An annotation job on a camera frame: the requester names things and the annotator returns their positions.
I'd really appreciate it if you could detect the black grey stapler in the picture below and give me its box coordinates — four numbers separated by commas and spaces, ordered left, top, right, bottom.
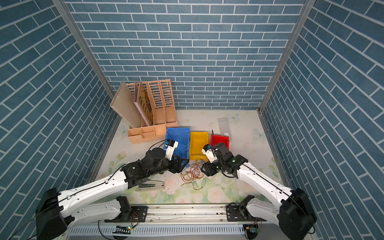
136, 180, 165, 192

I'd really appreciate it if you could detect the blue plastic bin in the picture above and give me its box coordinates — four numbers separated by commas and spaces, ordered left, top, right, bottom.
164, 128, 190, 160

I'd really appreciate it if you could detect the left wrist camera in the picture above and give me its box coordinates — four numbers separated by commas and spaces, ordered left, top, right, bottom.
164, 139, 179, 161

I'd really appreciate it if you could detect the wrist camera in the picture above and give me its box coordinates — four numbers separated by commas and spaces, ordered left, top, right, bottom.
164, 139, 179, 161
202, 144, 217, 163

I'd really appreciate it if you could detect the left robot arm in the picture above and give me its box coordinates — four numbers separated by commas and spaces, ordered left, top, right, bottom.
36, 148, 189, 240

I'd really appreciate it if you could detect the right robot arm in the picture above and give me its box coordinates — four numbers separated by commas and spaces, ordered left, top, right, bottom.
201, 143, 317, 240

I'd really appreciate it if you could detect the coloured cable pile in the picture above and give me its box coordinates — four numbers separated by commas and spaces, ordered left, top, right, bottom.
179, 159, 208, 191

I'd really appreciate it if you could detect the aluminium mounting rail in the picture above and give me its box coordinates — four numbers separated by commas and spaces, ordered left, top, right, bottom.
57, 204, 274, 240

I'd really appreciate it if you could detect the beige folder board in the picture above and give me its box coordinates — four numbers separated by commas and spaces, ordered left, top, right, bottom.
110, 83, 142, 128

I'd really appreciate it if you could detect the pink framed printed board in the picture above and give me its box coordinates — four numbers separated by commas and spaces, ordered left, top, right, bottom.
134, 81, 154, 126

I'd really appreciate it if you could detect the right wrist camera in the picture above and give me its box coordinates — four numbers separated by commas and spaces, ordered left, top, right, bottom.
202, 144, 217, 163

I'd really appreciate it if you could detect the peach desk file organizer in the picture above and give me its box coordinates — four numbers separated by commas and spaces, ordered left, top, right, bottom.
128, 79, 178, 144

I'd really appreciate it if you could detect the red plastic bin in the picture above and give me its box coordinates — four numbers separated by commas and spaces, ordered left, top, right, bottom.
210, 135, 230, 150

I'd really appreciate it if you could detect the yellow plastic bin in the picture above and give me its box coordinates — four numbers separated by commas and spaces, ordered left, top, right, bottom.
189, 132, 209, 162

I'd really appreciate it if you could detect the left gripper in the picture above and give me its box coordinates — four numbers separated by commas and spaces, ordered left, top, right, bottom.
147, 153, 190, 177

